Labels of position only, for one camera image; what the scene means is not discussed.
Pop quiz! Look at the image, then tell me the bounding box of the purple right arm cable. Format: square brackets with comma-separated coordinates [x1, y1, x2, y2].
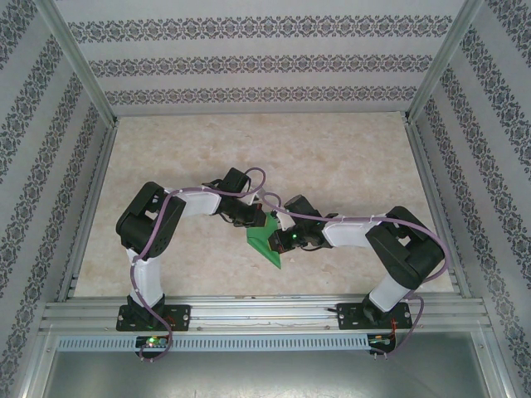
[261, 192, 451, 360]

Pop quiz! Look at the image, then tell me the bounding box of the aluminium mounting rail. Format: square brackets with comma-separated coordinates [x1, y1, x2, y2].
[39, 294, 490, 332]

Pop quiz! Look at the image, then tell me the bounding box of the grey slotted cable duct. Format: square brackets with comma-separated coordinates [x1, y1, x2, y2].
[56, 334, 370, 352]

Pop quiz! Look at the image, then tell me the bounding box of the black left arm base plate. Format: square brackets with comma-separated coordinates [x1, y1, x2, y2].
[115, 304, 192, 332]

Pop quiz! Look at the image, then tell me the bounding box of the green paper sheet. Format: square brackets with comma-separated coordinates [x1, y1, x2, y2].
[246, 210, 284, 270]

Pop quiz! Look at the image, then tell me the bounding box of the aluminium side rail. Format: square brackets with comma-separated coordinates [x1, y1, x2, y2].
[404, 119, 472, 298]
[56, 119, 119, 302]

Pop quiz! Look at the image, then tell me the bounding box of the aluminium frame post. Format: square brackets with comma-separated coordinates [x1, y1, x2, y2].
[404, 0, 485, 124]
[35, 0, 119, 125]

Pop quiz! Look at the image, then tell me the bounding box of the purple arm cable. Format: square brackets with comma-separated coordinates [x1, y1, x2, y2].
[130, 167, 269, 362]
[261, 192, 451, 360]

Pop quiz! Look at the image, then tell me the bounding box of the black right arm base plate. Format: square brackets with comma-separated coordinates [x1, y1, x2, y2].
[338, 302, 412, 332]

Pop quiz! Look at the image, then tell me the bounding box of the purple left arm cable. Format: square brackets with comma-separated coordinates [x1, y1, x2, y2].
[130, 167, 269, 362]

